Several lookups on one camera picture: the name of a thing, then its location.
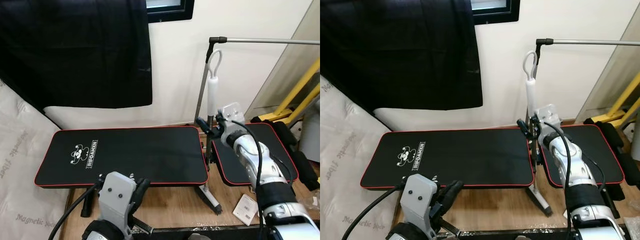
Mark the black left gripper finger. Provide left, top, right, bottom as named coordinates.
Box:
left=135, top=177, right=151, bottom=205
left=442, top=180, right=465, bottom=207
left=433, top=185, right=448, bottom=218
left=129, top=181, right=141, bottom=215

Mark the short black bench pad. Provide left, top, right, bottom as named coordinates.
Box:
left=540, top=124, right=626, bottom=188
left=210, top=122, right=300, bottom=187

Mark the long black bench pad with logo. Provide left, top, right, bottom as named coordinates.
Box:
left=360, top=127, right=535, bottom=190
left=34, top=125, right=210, bottom=189

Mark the white cushion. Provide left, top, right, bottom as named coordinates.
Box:
left=374, top=106, right=528, bottom=132
left=44, top=104, right=201, bottom=131

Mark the small white barcode card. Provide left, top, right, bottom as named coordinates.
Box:
left=233, top=194, right=259, bottom=225

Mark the grey metal clothes rack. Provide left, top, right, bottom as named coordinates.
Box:
left=525, top=38, right=640, bottom=123
left=194, top=36, right=321, bottom=125

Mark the black foam bench roller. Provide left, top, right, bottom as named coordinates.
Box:
left=584, top=117, right=640, bottom=188
left=250, top=116, right=321, bottom=192

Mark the white plastic-wrapped mattress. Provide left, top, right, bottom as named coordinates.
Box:
left=320, top=75, right=401, bottom=240
left=0, top=80, right=71, bottom=240

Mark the frosted glass panel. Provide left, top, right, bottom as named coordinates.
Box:
left=245, top=0, right=321, bottom=120
left=575, top=0, right=640, bottom=121

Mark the clear plastic wrapper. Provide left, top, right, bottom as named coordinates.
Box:
left=299, top=195, right=321, bottom=210

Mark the black hanging cloth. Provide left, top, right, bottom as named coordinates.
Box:
left=320, top=0, right=484, bottom=113
left=0, top=0, right=153, bottom=110

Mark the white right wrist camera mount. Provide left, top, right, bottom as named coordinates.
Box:
left=535, top=104, right=562, bottom=143
left=218, top=102, right=247, bottom=142

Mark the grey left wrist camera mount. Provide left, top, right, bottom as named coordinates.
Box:
left=400, top=174, right=440, bottom=228
left=98, top=171, right=137, bottom=227

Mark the yellow metal tube frame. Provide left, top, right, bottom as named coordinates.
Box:
left=260, top=59, right=321, bottom=123
left=590, top=70, right=640, bottom=125

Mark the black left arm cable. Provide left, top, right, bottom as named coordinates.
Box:
left=48, top=181, right=104, bottom=240
left=342, top=181, right=405, bottom=240

